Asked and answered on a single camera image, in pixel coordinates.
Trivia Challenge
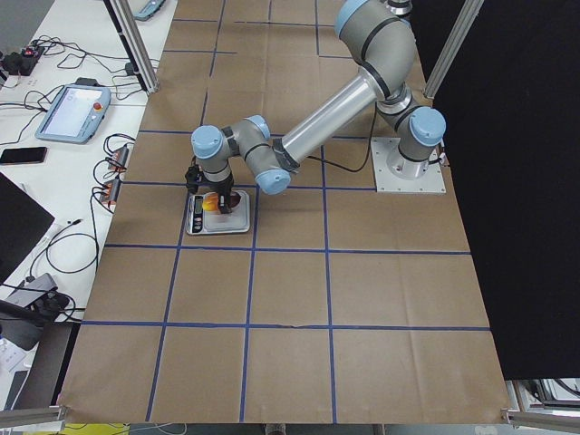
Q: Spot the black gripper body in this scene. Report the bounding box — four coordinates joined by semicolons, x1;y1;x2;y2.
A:
201;174;234;196

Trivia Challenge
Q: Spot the red yellow mango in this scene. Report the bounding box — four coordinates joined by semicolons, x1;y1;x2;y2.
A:
202;191;241;214

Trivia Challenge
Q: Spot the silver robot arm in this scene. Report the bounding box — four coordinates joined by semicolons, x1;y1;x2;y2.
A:
185;1;447;214
384;0;413;21

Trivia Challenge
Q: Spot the silver digital kitchen scale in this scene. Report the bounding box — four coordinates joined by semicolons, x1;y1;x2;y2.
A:
186;190;250;236

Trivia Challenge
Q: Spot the brown paper table cover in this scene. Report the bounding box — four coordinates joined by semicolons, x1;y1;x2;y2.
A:
59;1;509;423

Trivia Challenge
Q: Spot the blue teach pendant tablet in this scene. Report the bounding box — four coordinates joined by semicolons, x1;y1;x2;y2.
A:
34;84;111;144

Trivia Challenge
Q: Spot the black smartphone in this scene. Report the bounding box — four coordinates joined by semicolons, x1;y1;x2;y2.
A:
0;147;47;165

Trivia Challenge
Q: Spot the black laptop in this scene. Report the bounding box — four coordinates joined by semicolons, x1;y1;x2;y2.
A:
1;174;54;283

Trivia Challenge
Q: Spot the grey usb hub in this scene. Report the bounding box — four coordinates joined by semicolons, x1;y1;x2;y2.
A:
5;273;58;308

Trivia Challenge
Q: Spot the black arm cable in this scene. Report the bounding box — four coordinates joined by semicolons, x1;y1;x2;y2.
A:
307;112;380;173

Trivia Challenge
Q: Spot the aluminium frame post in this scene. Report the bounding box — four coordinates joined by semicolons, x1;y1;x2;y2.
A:
104;0;160;95

